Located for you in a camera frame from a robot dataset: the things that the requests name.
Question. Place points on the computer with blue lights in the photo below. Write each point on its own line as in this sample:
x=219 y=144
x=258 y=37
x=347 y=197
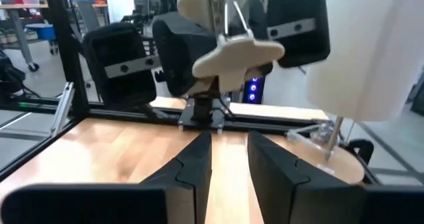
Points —
x=253 y=88

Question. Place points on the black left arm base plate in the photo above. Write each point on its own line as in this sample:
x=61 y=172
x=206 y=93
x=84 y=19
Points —
x=190 y=118

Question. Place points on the metal wheeled cart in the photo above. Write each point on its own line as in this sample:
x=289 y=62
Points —
x=20 y=32

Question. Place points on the beige wooden hanger piece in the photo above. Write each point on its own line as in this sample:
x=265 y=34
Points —
x=238 y=56

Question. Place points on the silver frame bracket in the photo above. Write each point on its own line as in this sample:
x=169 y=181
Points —
x=63 y=108

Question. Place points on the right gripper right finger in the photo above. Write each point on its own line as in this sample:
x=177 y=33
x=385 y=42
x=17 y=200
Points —
x=331 y=205

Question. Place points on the black bag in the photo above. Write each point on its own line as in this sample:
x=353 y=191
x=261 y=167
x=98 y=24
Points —
x=10 y=75

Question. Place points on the blue storage bin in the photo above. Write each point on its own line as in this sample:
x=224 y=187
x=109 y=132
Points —
x=41 y=32

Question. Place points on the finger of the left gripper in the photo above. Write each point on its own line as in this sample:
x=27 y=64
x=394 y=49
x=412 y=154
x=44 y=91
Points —
x=258 y=18
x=179 y=48

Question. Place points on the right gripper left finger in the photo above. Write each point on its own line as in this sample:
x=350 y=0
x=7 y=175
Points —
x=99 y=205

